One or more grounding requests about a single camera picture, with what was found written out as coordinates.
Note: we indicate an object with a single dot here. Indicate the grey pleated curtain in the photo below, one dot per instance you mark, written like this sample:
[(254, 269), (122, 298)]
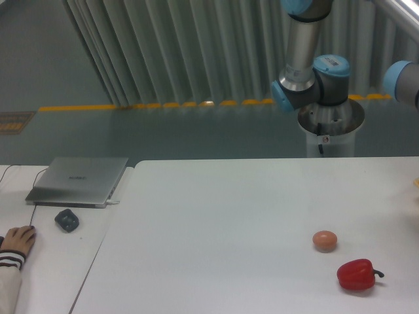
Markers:
[(194, 51)]

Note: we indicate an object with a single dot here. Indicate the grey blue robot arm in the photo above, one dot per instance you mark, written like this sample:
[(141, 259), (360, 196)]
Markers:
[(305, 80)]

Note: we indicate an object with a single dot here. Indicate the brown egg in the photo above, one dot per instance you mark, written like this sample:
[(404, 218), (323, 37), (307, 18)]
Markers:
[(325, 241)]

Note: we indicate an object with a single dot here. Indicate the small black gadget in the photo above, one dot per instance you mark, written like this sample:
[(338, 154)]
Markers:
[(67, 220)]

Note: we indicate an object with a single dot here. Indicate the white striped sleeve forearm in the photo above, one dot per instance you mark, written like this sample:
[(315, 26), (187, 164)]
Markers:
[(11, 279)]

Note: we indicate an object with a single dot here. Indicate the silver closed laptop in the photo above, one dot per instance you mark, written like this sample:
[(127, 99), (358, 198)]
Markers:
[(78, 182)]

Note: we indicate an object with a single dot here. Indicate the red bell pepper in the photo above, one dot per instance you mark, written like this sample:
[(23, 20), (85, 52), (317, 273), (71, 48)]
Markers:
[(358, 275)]

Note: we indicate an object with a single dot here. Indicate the person's hand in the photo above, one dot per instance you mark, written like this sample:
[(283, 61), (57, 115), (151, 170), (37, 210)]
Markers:
[(19, 240)]

